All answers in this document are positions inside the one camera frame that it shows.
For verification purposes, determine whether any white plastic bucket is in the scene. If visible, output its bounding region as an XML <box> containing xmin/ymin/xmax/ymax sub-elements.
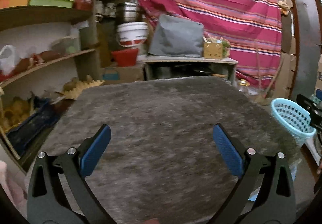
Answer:
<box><xmin>116</xmin><ymin>21</ymin><xmax>150</xmax><ymax>47</ymax></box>

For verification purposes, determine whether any broom with wooden handle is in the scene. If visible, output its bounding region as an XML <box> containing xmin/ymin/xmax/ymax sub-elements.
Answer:
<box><xmin>254</xmin><ymin>40</ymin><xmax>285</xmax><ymax>104</ymax></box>

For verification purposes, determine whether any black frying pan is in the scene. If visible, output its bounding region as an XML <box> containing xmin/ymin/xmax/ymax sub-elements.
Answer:
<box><xmin>194</xmin><ymin>70</ymin><xmax>227</xmax><ymax>79</ymax></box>

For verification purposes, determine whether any cardboard box on floor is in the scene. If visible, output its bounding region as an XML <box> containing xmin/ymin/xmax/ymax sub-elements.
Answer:
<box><xmin>101</xmin><ymin>63</ymin><xmax>145</xmax><ymax>85</ymax></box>

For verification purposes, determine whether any grey fuzzy table mat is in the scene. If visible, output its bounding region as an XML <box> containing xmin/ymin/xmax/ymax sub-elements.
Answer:
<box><xmin>43</xmin><ymin>76</ymin><xmax>298</xmax><ymax>223</ymax></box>

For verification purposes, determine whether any steel pot stack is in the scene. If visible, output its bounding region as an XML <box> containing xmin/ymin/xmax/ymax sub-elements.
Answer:
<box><xmin>116</xmin><ymin>2</ymin><xmax>143</xmax><ymax>24</ymax></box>

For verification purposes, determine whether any pink striped cloth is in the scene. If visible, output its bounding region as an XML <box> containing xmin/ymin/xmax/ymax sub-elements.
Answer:
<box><xmin>138</xmin><ymin>0</ymin><xmax>282</xmax><ymax>88</ymax></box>

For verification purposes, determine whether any yellow oil bottle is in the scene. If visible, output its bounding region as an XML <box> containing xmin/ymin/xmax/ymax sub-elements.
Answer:
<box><xmin>238</xmin><ymin>79</ymin><xmax>250</xmax><ymax>95</ymax></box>

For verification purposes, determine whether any wooden utensil box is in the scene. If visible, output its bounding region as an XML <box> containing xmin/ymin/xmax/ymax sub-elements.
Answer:
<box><xmin>203</xmin><ymin>36</ymin><xmax>223</xmax><ymax>60</ymax></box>

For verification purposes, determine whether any green plastic tray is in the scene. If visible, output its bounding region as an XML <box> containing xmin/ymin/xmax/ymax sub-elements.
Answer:
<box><xmin>28</xmin><ymin>0</ymin><xmax>74</xmax><ymax>8</ymax></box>

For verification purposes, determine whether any light blue plastic basket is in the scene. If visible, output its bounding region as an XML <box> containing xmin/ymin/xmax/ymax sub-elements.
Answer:
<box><xmin>270</xmin><ymin>98</ymin><xmax>317</xmax><ymax>147</ymax></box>

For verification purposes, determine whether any green vegetables bunch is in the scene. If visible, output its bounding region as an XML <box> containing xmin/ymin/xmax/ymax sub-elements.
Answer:
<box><xmin>222</xmin><ymin>39</ymin><xmax>231</xmax><ymax>58</ymax></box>

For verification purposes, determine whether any grey metal door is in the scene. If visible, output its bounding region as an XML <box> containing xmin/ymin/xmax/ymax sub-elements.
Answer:
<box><xmin>290</xmin><ymin>0</ymin><xmax>321</xmax><ymax>100</ymax></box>

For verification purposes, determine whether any wooden wall shelf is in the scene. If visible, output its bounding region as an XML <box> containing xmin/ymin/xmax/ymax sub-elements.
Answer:
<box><xmin>0</xmin><ymin>0</ymin><xmax>138</xmax><ymax>172</ymax></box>

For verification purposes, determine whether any grey fabric bag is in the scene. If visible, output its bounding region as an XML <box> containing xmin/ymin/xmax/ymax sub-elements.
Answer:
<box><xmin>149</xmin><ymin>14</ymin><xmax>204</xmax><ymax>57</ymax></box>

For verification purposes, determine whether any grey low shelf table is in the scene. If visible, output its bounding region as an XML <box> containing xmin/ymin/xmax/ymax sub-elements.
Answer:
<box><xmin>141</xmin><ymin>55</ymin><xmax>238</xmax><ymax>84</ymax></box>

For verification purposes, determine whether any red plastic basin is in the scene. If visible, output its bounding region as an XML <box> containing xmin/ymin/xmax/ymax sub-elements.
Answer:
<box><xmin>112</xmin><ymin>49</ymin><xmax>139</xmax><ymax>67</ymax></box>

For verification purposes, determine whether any yellow egg tray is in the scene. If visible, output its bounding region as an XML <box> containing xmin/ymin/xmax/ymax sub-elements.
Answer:
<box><xmin>59</xmin><ymin>75</ymin><xmax>104</xmax><ymax>100</ymax></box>

